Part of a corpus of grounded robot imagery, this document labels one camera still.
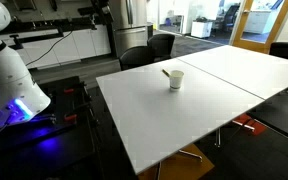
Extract black cable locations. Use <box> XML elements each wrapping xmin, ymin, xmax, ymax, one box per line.
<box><xmin>25</xmin><ymin>30</ymin><xmax>74</xmax><ymax>67</ymax></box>

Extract black office chair near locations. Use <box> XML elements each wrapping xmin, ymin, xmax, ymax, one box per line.
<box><xmin>119</xmin><ymin>46</ymin><xmax>154</xmax><ymax>70</ymax></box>

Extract white cabinet in hallway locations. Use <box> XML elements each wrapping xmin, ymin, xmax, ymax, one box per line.
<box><xmin>191</xmin><ymin>22</ymin><xmax>212</xmax><ymax>38</ymax></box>

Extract white kitchen cabinets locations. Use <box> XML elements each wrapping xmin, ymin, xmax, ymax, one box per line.
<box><xmin>0</xmin><ymin>24</ymin><xmax>112</xmax><ymax>70</ymax></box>

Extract orange clamp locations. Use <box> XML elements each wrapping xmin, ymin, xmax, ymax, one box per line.
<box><xmin>64</xmin><ymin>114</ymin><xmax>77</xmax><ymax>121</ymax></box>

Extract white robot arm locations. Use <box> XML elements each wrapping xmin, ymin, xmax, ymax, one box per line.
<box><xmin>0</xmin><ymin>2</ymin><xmax>51</xmax><ymax>128</ymax></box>

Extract orange wooden door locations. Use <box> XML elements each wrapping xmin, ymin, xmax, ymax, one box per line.
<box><xmin>230</xmin><ymin>0</ymin><xmax>288</xmax><ymax>53</ymax></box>

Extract yellow pen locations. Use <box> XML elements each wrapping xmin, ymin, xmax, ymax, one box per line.
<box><xmin>162</xmin><ymin>69</ymin><xmax>170</xmax><ymax>77</ymax></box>

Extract stainless steel refrigerator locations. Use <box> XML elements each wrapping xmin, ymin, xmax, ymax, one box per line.
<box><xmin>109</xmin><ymin>0</ymin><xmax>148</xmax><ymax>57</ymax></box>

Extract black office chair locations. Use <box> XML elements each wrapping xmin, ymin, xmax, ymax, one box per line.
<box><xmin>147</xmin><ymin>34</ymin><xmax>175</xmax><ymax>61</ymax></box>
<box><xmin>119</xmin><ymin>46</ymin><xmax>154</xmax><ymax>70</ymax></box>

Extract white paper cup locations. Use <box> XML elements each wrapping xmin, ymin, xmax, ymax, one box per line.
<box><xmin>169</xmin><ymin>70</ymin><xmax>184</xmax><ymax>89</ymax></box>

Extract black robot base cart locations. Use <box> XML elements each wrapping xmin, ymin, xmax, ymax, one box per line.
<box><xmin>0</xmin><ymin>76</ymin><xmax>96</xmax><ymax>180</ymax></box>

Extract black office chair far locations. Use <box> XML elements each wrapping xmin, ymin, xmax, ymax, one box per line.
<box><xmin>147</xmin><ymin>34</ymin><xmax>175</xmax><ymax>61</ymax></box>

